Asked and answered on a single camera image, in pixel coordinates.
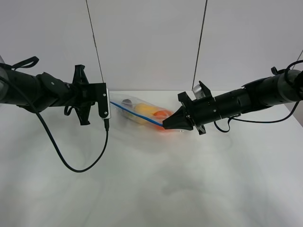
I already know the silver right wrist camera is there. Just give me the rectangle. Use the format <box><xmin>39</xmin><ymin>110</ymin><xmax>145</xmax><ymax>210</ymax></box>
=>
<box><xmin>192</xmin><ymin>85</ymin><xmax>205</xmax><ymax>100</ymax></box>

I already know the clear zip bag blue seal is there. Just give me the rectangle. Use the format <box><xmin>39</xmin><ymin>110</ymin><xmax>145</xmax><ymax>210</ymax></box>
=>
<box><xmin>110</xmin><ymin>93</ymin><xmax>184</xmax><ymax>133</ymax></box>

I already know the yellow pear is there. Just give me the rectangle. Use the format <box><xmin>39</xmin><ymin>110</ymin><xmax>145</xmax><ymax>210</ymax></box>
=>
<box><xmin>134</xmin><ymin>103</ymin><xmax>158</xmax><ymax>124</ymax></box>

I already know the black left camera cable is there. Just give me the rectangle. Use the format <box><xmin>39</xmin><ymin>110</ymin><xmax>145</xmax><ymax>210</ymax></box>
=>
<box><xmin>0</xmin><ymin>78</ymin><xmax>110</xmax><ymax>173</ymax></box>

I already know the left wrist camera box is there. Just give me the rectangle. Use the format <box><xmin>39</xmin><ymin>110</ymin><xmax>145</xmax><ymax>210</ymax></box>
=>
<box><xmin>88</xmin><ymin>83</ymin><xmax>111</xmax><ymax>119</ymax></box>

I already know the orange fruit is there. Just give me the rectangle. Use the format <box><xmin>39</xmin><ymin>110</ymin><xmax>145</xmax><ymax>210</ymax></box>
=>
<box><xmin>153</xmin><ymin>109</ymin><xmax>173</xmax><ymax>131</ymax></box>

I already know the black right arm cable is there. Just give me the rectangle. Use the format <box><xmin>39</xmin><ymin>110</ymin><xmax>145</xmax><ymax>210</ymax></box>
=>
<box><xmin>214</xmin><ymin>49</ymin><xmax>303</xmax><ymax>133</ymax></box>

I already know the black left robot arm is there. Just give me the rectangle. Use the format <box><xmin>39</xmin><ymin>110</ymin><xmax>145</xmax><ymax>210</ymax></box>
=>
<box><xmin>0</xmin><ymin>56</ymin><xmax>107</xmax><ymax>125</ymax></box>

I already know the purple eggplant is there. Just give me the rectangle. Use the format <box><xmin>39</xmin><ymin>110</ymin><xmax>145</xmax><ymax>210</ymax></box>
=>
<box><xmin>121</xmin><ymin>99</ymin><xmax>133</xmax><ymax>108</ymax></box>

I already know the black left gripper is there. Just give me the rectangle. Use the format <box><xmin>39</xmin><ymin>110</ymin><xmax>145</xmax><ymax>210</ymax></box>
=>
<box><xmin>64</xmin><ymin>65</ymin><xmax>98</xmax><ymax>125</ymax></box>

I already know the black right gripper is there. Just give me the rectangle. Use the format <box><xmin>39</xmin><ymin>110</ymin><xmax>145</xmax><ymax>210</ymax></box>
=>
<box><xmin>163</xmin><ymin>81</ymin><xmax>220</xmax><ymax>135</ymax></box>

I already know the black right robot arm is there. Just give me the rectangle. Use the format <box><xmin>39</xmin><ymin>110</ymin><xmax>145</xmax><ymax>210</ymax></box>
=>
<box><xmin>162</xmin><ymin>70</ymin><xmax>303</xmax><ymax>135</ymax></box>

